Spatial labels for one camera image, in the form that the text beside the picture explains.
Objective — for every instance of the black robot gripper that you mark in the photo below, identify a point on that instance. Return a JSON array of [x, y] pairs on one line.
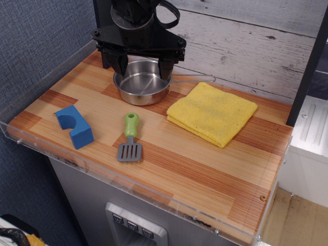
[[149, 40]]

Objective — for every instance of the silver metal pot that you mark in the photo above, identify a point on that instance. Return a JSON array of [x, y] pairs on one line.
[[142, 85]]

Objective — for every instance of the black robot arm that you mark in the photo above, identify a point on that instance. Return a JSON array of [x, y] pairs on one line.
[[135, 13]]

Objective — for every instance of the yellow folded cloth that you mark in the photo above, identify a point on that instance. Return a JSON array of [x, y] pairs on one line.
[[211, 114]]

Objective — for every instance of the blue arch block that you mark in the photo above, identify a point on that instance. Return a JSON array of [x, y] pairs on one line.
[[81, 133]]

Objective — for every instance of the clear acrylic table guard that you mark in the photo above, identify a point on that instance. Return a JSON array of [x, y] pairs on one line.
[[225, 189]]

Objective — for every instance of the grey toy fridge cabinet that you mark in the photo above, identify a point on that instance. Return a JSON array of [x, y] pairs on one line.
[[88, 196]]

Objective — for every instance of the silver dispenser button panel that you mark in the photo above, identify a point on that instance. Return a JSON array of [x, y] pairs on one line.
[[128, 228]]

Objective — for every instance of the white plastic cabinet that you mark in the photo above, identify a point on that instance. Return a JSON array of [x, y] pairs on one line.
[[304, 168]]

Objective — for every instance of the yellow black bag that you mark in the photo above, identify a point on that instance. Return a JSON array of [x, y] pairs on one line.
[[16, 232]]

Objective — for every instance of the green handled grey spatula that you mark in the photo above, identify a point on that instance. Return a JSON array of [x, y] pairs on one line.
[[130, 151]]

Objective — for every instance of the black right frame post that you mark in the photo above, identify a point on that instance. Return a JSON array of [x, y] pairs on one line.
[[312, 64]]

